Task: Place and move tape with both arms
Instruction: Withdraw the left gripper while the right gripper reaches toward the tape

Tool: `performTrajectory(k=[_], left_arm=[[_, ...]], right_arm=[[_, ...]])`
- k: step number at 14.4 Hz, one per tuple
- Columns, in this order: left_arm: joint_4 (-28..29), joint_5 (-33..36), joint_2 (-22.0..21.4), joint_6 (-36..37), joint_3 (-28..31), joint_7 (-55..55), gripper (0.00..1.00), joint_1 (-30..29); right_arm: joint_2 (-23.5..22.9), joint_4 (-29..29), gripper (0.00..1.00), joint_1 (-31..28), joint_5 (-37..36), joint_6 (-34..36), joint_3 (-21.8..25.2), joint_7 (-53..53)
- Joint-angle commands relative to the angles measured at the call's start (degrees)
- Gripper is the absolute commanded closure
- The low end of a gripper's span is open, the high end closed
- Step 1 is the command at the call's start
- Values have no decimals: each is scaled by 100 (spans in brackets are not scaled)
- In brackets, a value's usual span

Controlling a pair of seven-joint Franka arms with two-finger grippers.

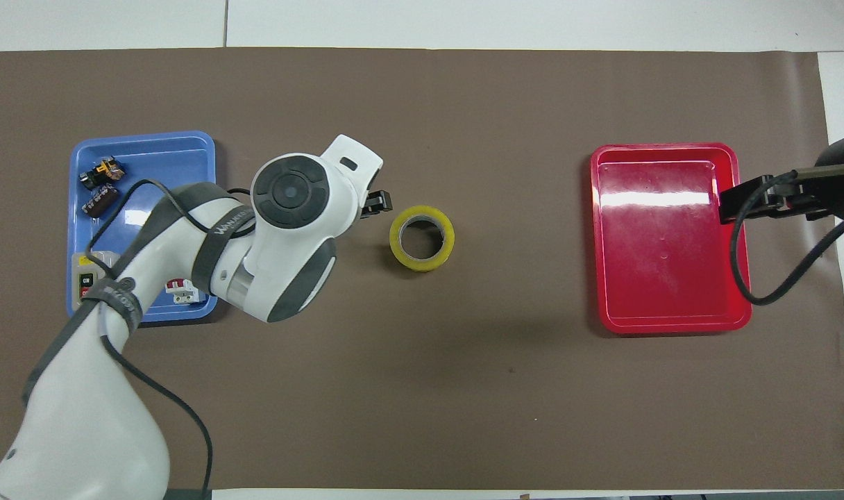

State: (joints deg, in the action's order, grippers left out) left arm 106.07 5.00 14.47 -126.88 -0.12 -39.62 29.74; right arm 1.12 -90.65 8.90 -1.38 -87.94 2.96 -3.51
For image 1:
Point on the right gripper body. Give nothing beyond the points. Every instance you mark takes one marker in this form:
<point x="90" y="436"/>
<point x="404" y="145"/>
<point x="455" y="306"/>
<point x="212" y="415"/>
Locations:
<point x="838" y="156"/>

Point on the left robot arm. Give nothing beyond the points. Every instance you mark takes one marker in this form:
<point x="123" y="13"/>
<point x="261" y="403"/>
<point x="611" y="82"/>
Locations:
<point x="293" y="236"/>

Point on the yellow tape roll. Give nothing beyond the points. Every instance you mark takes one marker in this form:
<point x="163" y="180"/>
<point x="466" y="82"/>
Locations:
<point x="396" y="243"/>

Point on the blue plastic tray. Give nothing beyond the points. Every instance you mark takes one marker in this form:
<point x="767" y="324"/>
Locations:
<point x="179" y="156"/>

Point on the red plastic tray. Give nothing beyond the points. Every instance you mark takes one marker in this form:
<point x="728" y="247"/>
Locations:
<point x="661" y="264"/>

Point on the white red circuit breaker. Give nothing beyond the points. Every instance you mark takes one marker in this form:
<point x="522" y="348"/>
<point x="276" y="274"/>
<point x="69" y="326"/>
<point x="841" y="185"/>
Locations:
<point x="182" y="290"/>

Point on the black yellow electronic component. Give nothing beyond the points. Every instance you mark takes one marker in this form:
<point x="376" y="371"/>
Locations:
<point x="103" y="172"/>

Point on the dark brown ribbed component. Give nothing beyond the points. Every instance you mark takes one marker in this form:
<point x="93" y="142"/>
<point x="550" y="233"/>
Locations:
<point x="100" y="201"/>

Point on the grey on-off switch box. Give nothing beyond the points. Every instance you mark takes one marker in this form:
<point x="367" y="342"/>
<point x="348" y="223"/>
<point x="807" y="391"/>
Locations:
<point x="83" y="281"/>

